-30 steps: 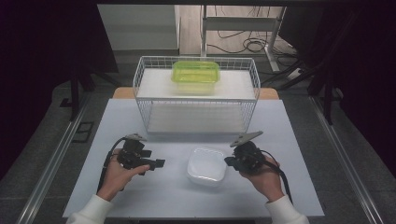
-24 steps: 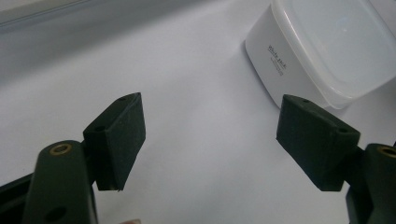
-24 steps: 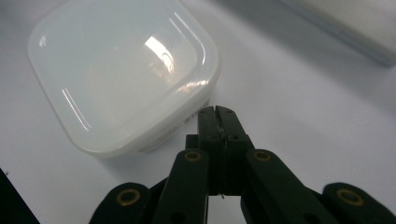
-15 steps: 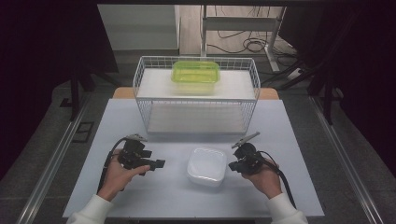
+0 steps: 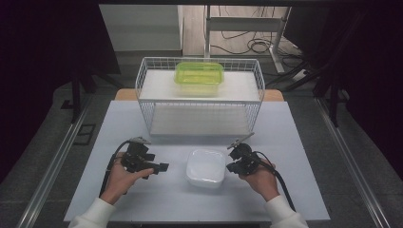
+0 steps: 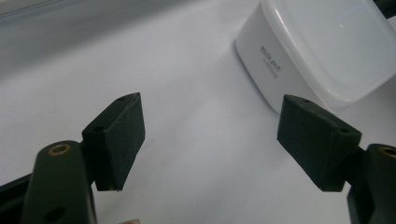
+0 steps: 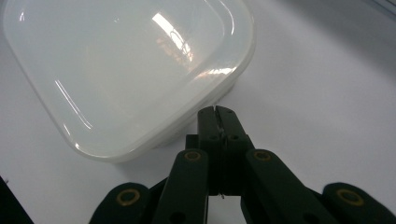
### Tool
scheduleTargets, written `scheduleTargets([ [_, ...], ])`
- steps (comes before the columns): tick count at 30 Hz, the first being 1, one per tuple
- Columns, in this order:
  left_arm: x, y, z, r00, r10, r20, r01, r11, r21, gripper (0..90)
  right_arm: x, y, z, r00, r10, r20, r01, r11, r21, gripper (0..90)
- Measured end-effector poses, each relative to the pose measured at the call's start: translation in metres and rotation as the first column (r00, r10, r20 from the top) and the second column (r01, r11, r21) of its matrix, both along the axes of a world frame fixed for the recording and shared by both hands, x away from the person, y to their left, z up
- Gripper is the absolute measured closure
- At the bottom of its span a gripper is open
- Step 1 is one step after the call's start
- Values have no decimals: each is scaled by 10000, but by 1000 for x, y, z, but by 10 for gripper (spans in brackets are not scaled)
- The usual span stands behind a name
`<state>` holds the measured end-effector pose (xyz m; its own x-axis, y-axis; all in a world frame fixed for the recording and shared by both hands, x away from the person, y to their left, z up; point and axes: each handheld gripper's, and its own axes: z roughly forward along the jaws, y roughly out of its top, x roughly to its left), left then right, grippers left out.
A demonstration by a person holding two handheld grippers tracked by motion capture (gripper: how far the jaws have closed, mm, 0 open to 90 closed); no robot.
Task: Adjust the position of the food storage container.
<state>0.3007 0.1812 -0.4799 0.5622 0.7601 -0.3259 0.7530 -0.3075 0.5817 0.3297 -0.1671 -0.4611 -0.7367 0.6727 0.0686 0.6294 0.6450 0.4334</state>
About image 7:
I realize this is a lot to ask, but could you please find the clear white plastic container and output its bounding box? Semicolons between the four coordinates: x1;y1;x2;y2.
2;0;258;164

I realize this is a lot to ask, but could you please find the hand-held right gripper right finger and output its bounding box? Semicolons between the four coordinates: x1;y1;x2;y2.
216;105;256;197

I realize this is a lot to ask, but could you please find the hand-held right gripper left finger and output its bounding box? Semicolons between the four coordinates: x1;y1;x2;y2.
185;105;224;197

